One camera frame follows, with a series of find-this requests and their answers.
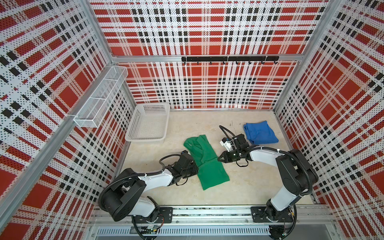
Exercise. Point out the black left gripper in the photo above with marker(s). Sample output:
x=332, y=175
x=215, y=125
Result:
x=195, y=171

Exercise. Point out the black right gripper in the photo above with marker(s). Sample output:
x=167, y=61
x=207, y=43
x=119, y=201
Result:
x=225, y=154

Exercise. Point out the blue tank top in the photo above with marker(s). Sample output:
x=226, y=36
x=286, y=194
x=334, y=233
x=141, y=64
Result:
x=260, y=133

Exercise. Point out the green tank top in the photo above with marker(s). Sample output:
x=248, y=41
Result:
x=211, y=172

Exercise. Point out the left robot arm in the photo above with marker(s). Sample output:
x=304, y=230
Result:
x=124, y=195

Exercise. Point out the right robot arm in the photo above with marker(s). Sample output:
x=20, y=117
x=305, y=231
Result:
x=297, y=174

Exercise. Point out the white plastic laundry basket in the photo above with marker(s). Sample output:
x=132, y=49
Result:
x=149, y=123

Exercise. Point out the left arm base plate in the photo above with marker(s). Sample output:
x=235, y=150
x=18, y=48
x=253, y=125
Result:
x=158, y=216

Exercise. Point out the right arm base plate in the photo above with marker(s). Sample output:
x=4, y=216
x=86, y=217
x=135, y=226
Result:
x=270, y=215

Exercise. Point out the black wall hook rail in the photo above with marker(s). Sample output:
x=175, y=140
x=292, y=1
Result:
x=223, y=59

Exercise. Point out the aluminium front rail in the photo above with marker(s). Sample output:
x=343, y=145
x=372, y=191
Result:
x=241, y=215

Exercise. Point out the white wire wall shelf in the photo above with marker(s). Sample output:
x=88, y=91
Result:
x=95, y=108

